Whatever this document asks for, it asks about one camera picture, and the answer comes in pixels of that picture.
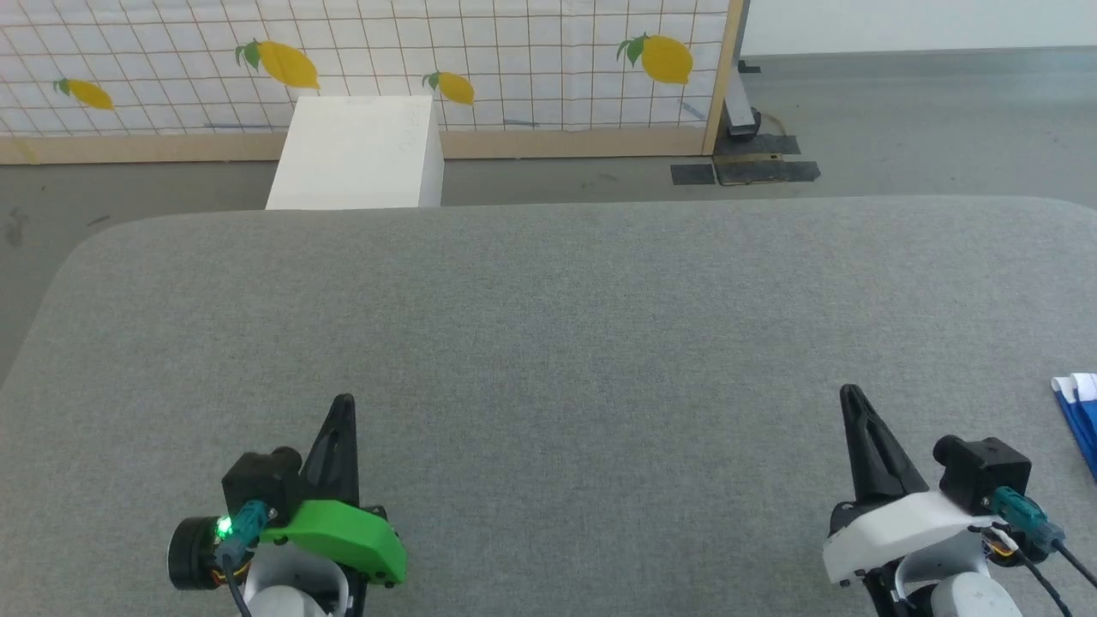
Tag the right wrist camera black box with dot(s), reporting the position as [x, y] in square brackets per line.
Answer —
[986, 471]

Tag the grey metal partition foot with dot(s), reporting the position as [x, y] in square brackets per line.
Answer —
[741, 111]

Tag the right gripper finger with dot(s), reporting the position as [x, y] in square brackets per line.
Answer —
[878, 463]

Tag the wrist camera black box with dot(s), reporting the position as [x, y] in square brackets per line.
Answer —
[986, 471]
[257, 480]

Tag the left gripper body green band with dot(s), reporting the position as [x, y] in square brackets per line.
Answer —
[343, 536]

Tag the lemon print partition panel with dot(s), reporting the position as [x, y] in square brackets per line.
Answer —
[514, 51]

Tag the white rectangular box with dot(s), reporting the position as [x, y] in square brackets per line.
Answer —
[356, 154]

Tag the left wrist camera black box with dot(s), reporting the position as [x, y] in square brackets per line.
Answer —
[257, 480]

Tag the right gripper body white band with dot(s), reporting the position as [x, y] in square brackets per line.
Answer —
[891, 527]

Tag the blue white sports garment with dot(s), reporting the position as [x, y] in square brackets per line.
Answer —
[1082, 420]

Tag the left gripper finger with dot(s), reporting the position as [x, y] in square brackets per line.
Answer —
[336, 463]

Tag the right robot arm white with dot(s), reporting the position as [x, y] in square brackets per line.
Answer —
[960, 596]

